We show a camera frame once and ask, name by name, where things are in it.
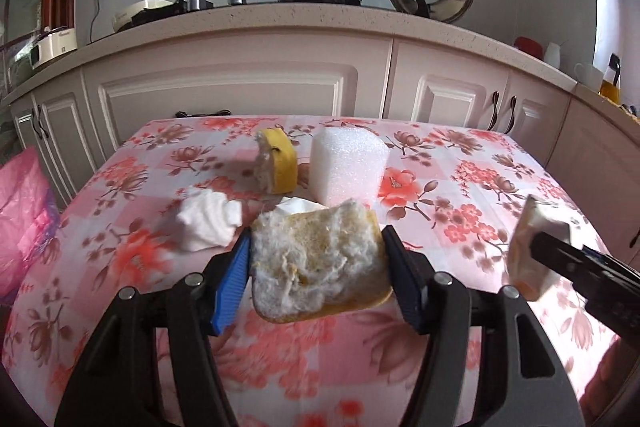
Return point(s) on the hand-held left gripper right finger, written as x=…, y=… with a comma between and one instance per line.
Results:
x=402, y=282

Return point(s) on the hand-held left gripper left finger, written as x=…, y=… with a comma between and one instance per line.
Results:
x=232, y=282

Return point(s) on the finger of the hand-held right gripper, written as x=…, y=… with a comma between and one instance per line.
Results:
x=555, y=249

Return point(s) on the large pomelo peel piece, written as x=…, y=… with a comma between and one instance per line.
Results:
x=315, y=262

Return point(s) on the pink plastic bag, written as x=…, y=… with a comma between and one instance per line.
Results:
x=25, y=217

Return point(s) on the crumpled white tissue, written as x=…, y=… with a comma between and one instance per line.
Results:
x=207, y=222

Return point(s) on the white crumpled wrapper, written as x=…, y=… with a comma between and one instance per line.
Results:
x=300, y=204

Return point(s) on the white foam block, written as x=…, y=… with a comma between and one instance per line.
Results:
x=347, y=167

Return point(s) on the yellow sponge on table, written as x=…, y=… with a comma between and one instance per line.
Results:
x=282, y=157

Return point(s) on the floral pink tablecloth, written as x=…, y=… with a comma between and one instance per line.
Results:
x=125, y=177

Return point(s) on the white cup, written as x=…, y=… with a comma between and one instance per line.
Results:
x=587, y=76

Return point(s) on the oil bottle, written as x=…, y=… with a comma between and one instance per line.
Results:
x=611, y=82

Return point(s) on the white kitchen base cabinet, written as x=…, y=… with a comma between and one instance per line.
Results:
x=225, y=92

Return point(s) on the white jug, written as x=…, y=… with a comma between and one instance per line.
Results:
x=552, y=56

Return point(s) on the red container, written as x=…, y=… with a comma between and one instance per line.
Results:
x=529, y=48

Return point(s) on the electric griddle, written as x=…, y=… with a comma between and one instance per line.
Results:
x=135, y=14

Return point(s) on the white countertop appliance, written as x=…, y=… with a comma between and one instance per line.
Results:
x=55, y=47

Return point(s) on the glass sliding door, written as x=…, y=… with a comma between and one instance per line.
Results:
x=22, y=7

